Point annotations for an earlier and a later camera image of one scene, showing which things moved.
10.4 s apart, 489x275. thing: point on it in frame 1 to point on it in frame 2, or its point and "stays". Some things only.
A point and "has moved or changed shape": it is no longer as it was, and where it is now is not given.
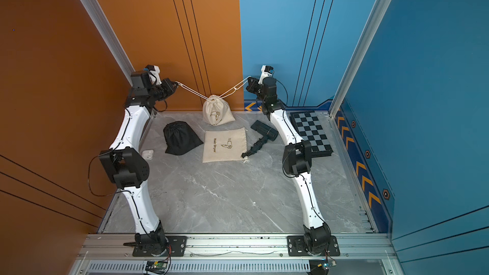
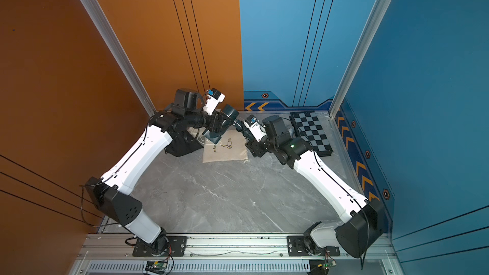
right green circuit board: x=319 y=267 stays
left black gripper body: x=162 y=91 to x=209 y=121
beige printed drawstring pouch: x=224 y=145 stays
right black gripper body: x=257 y=89 to x=260 y=148
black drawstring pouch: x=180 y=139 stays
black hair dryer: x=269 y=133 has moved or changed shape
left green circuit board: x=158 y=267 stays
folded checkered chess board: x=309 y=128 stays
